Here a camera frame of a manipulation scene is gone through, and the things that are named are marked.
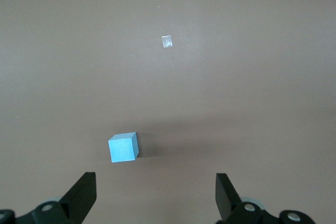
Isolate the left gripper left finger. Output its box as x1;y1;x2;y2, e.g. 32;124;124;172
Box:
0;172;97;224

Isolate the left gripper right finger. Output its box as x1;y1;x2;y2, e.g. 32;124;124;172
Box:
215;173;314;224

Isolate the light blue foam block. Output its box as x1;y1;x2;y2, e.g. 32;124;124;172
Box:
108;131;140;164

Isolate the clear tape piece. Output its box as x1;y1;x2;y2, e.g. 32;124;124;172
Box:
161;35;174;48

